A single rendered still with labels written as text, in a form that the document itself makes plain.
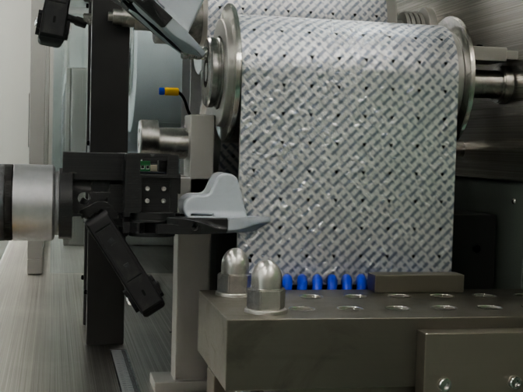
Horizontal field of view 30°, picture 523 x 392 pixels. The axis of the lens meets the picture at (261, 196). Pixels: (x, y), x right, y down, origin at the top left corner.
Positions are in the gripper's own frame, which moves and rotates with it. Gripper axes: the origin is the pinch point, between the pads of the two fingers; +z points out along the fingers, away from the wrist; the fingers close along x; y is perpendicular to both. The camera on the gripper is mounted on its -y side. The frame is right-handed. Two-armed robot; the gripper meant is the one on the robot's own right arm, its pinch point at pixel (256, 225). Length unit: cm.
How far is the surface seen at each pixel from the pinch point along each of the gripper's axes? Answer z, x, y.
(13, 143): -46, 556, 4
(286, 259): 3.2, -0.3, -3.4
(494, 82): 27.9, 4.5, 16.1
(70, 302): -17, 68, -19
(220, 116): -3.4, 3.6, 11.2
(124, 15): -11.9, 29.8, 24.5
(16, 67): -45, 556, 54
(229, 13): -2.7, 3.9, 22.0
